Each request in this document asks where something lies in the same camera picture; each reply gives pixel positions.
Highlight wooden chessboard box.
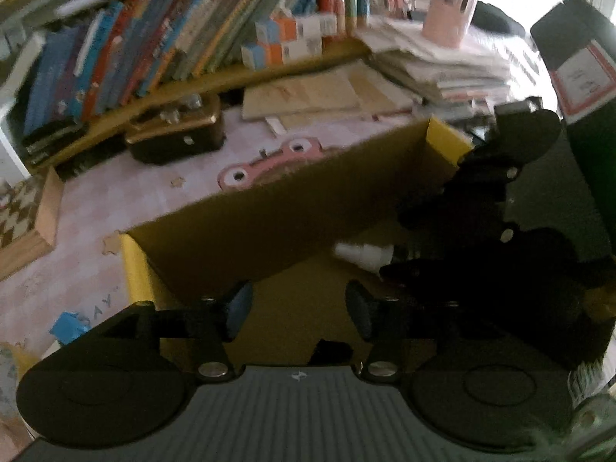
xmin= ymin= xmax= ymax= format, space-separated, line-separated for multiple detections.
xmin=0 ymin=168 xmax=64 ymax=280

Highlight orange blue medicine boxes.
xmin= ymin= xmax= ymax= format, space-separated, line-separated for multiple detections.
xmin=240 ymin=13 xmax=338 ymax=70

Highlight stack of papers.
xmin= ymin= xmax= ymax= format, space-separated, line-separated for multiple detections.
xmin=354 ymin=18 xmax=512 ymax=107

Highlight white blue spray bottle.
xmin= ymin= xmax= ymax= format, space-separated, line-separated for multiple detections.
xmin=333 ymin=243 xmax=395 ymax=274

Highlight dark brown wooden box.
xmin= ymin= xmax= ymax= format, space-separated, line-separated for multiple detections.
xmin=124 ymin=94 xmax=226 ymax=166

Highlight row of leaning books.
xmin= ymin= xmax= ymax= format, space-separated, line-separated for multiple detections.
xmin=1 ymin=0 xmax=317 ymax=152

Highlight black cushion object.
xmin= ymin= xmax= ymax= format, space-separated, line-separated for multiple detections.
xmin=471 ymin=1 xmax=526 ymax=38

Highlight yellow tape roll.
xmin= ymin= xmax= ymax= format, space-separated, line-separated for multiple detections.
xmin=0 ymin=342 xmax=40 ymax=421

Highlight blue object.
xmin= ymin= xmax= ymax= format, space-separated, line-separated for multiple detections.
xmin=49 ymin=312 xmax=91 ymax=345

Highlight pink checkered tablecloth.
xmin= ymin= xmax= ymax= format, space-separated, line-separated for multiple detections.
xmin=0 ymin=105 xmax=425 ymax=449

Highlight yellow cardboard box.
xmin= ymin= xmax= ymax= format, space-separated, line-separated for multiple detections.
xmin=122 ymin=120 xmax=470 ymax=367

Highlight pink frog shaped cutout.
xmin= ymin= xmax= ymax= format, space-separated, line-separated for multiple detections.
xmin=217 ymin=137 xmax=340 ymax=191

